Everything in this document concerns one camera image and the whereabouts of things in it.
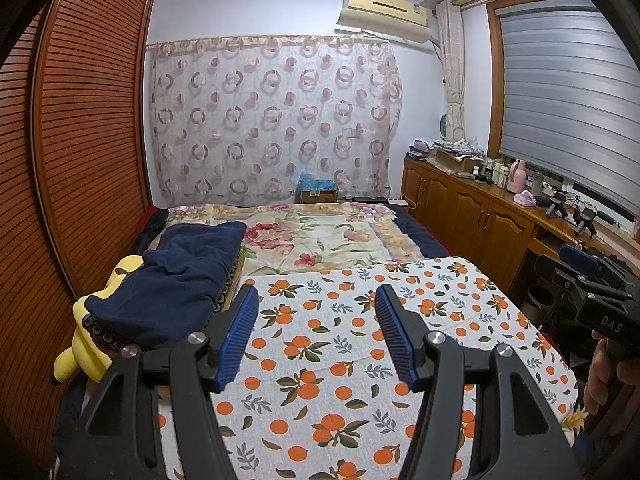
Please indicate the orange fruit print bedsheet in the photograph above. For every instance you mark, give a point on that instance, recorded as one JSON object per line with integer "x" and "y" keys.
{"x": 325, "y": 360}

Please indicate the wooden window frame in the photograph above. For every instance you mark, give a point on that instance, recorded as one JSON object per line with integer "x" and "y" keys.
{"x": 495, "y": 85}

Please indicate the yellow plush toy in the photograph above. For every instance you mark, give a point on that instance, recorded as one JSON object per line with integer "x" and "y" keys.
{"x": 85, "y": 350}

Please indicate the wooden louvred wardrobe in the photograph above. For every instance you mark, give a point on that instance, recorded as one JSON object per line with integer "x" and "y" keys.
{"x": 85, "y": 135}

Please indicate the dark waste bin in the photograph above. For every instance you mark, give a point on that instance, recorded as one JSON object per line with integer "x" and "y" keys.
{"x": 537, "y": 305}

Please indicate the beige wall air conditioner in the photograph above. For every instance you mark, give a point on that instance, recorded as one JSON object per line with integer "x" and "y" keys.
{"x": 385, "y": 7}

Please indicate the grey window blind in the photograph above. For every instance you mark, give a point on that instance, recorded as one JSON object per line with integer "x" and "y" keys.
{"x": 565, "y": 100}

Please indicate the floral blanket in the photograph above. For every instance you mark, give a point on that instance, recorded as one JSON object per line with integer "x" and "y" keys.
{"x": 310, "y": 235}

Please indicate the wooden sideboard cabinet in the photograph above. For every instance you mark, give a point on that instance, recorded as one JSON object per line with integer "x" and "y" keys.
{"x": 470, "y": 215}

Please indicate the pink pouch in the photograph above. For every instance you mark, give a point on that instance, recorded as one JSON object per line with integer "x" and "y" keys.
{"x": 419, "y": 149}

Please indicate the circle patterned sheer curtain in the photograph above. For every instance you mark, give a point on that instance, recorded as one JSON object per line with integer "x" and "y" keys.
{"x": 275, "y": 120}

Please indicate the brown cardboard box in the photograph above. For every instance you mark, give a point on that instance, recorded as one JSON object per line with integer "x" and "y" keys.
{"x": 317, "y": 197}

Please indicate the navy blue t-shirt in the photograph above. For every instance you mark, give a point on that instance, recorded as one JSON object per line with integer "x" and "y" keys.
{"x": 175, "y": 280}

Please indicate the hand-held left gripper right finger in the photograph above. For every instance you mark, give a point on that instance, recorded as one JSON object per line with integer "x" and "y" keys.
{"x": 397, "y": 340}

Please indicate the green bottle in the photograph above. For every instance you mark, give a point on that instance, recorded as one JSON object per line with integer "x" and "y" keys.
{"x": 536, "y": 182}

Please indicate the red bed cloth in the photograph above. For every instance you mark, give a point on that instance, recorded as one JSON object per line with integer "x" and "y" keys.
{"x": 143, "y": 220}

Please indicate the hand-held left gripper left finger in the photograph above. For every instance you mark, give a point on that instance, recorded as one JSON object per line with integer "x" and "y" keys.
{"x": 237, "y": 340}

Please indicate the beige tied curtain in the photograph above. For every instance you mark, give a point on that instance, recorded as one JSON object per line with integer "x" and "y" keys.
{"x": 454, "y": 70}

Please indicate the pink thermos bottle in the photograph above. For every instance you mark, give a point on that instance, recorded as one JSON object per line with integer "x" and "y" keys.
{"x": 516, "y": 177}

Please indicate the cluttered cardboard box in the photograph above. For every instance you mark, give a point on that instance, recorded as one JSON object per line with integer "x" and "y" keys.
{"x": 457, "y": 162}

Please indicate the blue plastic bag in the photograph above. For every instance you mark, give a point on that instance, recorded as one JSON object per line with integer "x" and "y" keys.
{"x": 316, "y": 182}

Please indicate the white bottle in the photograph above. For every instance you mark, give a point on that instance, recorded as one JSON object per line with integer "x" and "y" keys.
{"x": 500, "y": 172}

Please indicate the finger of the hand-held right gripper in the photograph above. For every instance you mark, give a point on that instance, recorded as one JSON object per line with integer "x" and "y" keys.
{"x": 555, "y": 272}
{"x": 580, "y": 256}

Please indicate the person's right hand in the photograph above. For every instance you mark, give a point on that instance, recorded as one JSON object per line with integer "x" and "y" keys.
{"x": 597, "y": 385}

